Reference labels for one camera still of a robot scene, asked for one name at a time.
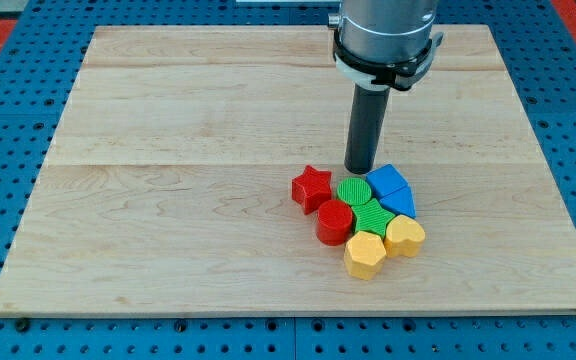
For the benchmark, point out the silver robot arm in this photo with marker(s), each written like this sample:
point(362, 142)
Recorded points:
point(381, 44)

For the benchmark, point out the red star block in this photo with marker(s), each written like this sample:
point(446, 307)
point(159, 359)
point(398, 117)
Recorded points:
point(311, 189)

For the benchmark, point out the red cylinder block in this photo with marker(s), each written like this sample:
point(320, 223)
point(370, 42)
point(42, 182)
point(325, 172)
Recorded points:
point(334, 221)

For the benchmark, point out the green cylinder block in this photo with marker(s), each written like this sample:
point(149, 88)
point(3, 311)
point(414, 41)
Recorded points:
point(354, 191)

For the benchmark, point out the green star block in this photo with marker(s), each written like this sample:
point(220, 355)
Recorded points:
point(372, 217)

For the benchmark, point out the blue cube block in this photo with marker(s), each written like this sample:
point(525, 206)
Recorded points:
point(385, 180)

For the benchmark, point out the yellow pentagon block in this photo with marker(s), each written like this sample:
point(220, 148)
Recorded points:
point(364, 255)

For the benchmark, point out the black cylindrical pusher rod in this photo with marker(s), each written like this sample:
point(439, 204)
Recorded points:
point(366, 119)

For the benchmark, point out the blue triangle block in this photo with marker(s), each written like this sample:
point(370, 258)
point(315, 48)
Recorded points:
point(400, 202)

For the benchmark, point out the wooden board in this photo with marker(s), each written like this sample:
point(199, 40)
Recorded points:
point(166, 190)

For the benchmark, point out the yellow heart block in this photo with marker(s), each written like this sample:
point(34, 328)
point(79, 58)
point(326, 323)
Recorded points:
point(404, 237)

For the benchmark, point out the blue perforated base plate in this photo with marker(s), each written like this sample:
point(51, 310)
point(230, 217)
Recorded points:
point(39, 61)

